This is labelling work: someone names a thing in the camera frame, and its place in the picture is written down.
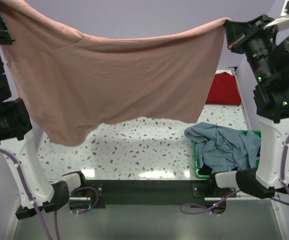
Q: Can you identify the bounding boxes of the black garment in bin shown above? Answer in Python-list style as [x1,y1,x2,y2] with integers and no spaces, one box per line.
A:
[198,163,213,176]

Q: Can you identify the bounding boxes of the aluminium frame rail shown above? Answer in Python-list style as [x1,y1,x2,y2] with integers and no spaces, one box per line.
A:
[271,200,289,240]

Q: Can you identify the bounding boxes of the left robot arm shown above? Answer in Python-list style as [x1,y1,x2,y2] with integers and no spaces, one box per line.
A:
[0,13,88,220]

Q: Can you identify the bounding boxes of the folded red t shirt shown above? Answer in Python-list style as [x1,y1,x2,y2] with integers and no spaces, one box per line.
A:
[205,72,242,106]

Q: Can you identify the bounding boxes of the blue grey t shirt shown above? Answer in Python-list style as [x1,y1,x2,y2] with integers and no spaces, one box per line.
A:
[184,122,261,173]

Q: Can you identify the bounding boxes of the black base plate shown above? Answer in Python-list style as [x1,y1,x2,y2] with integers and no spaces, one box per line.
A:
[69,180,229,211]

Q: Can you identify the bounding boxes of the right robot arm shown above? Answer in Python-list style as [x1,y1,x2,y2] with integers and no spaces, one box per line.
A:
[207,14,289,199]

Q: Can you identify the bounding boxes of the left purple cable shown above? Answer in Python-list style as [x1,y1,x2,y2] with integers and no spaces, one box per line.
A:
[0,146,62,240]

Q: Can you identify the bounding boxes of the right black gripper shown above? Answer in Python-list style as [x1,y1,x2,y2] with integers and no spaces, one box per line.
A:
[222,12,278,82]

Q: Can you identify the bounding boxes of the pink t shirt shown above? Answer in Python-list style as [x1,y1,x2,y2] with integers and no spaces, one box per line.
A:
[0,0,226,147]

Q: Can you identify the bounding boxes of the green plastic bin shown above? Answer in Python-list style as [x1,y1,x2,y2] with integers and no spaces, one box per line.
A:
[189,127,261,179]

